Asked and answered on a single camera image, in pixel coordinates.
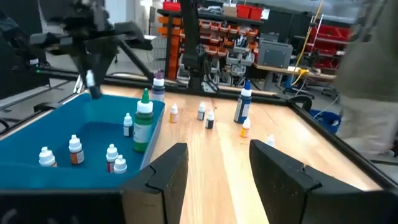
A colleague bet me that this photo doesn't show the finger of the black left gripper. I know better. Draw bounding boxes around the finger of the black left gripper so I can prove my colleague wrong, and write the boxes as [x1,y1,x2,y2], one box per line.
[92,52,117,91]
[72,54,93,90]

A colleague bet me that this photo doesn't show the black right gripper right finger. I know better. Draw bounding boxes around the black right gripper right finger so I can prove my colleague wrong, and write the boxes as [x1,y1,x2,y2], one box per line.
[249,139,366,224]

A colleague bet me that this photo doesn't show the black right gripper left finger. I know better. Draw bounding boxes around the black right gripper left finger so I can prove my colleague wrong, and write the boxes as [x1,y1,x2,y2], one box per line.
[120,142,190,224]

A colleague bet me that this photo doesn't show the small green dropper bottle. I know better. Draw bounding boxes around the small green dropper bottle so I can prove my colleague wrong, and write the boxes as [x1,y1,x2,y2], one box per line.
[113,154,128,175]

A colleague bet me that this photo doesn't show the small red dropper bottle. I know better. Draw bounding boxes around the small red dropper bottle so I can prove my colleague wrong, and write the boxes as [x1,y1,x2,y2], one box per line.
[105,143,119,174]

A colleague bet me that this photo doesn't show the large purple colouring bottle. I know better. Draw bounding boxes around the large purple colouring bottle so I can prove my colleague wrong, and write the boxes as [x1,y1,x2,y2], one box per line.
[151,69,166,103]

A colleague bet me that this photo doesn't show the large green colouring bottle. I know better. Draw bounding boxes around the large green colouring bottle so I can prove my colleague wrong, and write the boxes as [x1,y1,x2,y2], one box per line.
[132,88,155,153]

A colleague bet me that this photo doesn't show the small purple dropper bottle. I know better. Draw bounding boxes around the small purple dropper bottle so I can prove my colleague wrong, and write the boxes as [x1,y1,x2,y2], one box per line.
[123,112,134,138]

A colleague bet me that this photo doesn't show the small orange dropper bottle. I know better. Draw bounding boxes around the small orange dropper bottle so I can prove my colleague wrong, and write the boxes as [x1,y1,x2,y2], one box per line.
[68,134,85,166]

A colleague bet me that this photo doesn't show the large blue colouring bottle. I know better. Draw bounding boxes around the large blue colouring bottle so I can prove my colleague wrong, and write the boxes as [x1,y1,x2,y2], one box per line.
[233,80,253,124]

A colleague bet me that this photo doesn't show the large black panel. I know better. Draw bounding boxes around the large black panel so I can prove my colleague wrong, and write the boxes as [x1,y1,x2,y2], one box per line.
[0,9,52,100]

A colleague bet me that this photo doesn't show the blue plastic bin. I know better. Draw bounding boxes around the blue plastic bin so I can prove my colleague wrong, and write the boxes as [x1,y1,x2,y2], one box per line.
[0,92,166,190]

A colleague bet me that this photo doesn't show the blue floor crate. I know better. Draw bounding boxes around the blue floor crate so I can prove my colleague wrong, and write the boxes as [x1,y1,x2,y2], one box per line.
[309,108,342,135]

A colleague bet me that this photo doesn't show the red storage bin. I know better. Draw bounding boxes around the red storage bin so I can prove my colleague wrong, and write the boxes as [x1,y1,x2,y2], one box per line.
[162,0,182,12]

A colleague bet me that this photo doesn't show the parts shelf with bins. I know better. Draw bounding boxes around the parts shelf with bins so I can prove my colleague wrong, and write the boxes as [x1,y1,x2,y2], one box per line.
[157,8,265,88]

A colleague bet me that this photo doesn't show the wooden top workbench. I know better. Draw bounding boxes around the wooden top workbench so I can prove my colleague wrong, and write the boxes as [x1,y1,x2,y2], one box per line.
[252,62,337,93]

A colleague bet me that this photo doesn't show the grey metal box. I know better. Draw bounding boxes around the grey metal box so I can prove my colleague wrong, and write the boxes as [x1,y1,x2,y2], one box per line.
[257,40,294,69]

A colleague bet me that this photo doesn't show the person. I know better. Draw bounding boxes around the person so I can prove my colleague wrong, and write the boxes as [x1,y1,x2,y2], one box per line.
[335,0,398,158]

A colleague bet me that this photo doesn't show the red storage bins pair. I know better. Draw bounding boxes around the red storage bins pair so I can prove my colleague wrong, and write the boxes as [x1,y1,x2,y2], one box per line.
[236,4,264,22]

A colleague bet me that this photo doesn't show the black aluminium table frame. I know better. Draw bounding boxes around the black aluminium table frame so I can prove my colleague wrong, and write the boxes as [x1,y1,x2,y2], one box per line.
[0,37,398,190]

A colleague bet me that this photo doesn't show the black frame corner bracket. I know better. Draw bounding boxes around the black frame corner bracket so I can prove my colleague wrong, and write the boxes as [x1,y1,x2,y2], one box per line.
[287,95,313,112]

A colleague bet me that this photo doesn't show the yellow cable with plug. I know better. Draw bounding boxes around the yellow cable with plug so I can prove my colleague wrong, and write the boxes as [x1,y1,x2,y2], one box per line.
[290,0,325,86]

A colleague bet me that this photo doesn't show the wire rack red bins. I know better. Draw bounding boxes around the wire rack red bins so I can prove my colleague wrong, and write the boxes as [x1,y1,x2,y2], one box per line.
[305,14,354,71]

